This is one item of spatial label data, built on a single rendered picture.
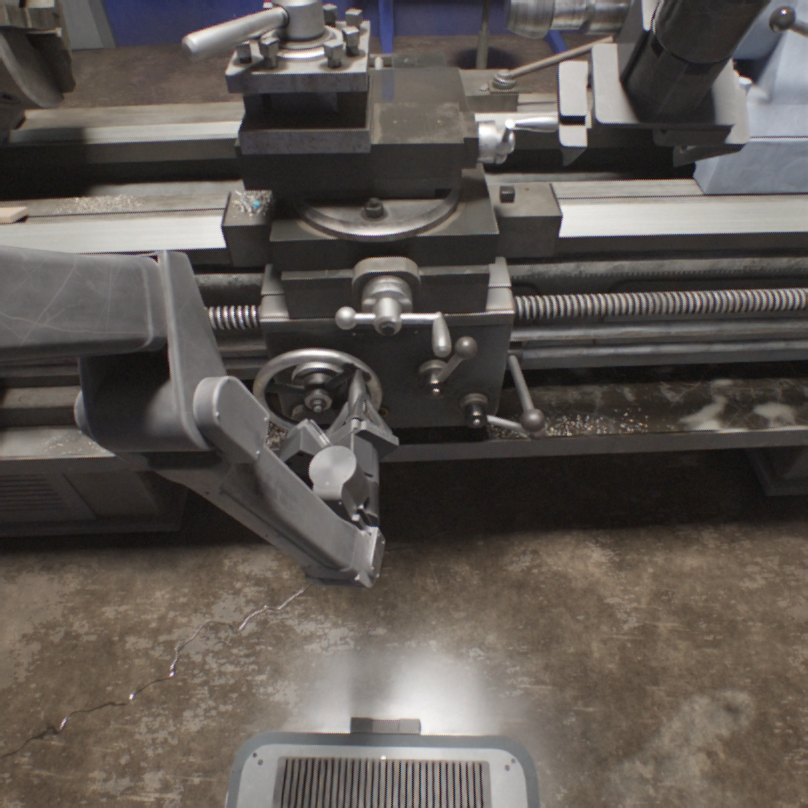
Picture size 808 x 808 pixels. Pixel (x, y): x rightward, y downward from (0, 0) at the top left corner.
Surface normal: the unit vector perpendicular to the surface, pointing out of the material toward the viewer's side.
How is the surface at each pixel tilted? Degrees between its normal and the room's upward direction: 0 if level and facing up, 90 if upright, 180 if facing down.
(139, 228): 36
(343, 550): 68
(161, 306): 80
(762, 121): 62
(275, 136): 90
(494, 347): 90
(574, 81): 30
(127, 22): 90
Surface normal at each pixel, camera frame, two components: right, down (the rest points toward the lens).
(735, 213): 0.02, -0.06
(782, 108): 0.04, 0.37
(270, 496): 0.96, 0.02
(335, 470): -0.23, -0.61
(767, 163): 0.04, 0.77
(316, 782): -0.01, -0.63
